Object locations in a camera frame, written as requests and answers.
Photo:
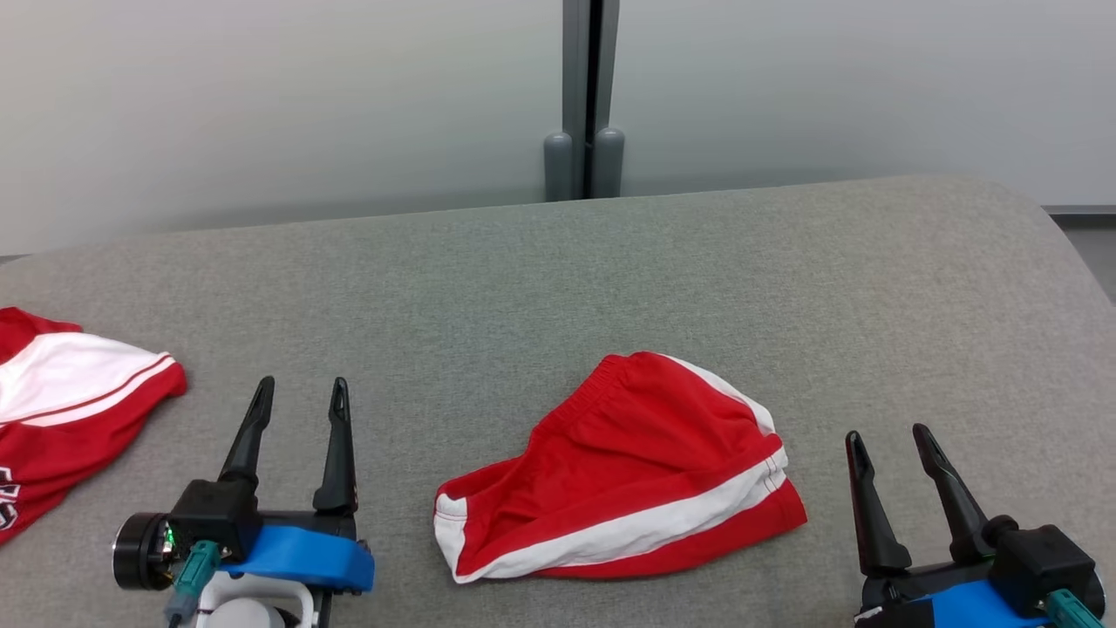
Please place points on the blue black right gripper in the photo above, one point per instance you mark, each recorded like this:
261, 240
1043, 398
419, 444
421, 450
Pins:
950, 606

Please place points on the grey partition post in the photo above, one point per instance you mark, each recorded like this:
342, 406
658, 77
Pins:
577, 70

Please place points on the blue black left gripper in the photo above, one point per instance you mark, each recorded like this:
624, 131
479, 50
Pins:
305, 554

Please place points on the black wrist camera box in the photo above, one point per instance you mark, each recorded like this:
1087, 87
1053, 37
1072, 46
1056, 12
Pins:
1042, 558
214, 515

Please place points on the grey partition base rail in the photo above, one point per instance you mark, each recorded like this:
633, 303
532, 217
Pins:
1081, 211

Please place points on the grey cylindrical post foot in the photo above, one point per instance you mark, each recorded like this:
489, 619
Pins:
559, 166
608, 166

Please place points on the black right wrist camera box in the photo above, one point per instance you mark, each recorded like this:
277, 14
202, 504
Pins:
1042, 558

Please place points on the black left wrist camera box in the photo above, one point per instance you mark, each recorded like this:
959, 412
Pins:
214, 515

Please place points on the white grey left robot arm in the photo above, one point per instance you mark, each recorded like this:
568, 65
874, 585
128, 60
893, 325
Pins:
248, 610

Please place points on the red basketball jersey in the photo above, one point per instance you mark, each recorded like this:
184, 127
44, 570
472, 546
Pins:
78, 436

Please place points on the red shorts with white stripe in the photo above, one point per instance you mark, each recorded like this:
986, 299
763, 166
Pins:
636, 453

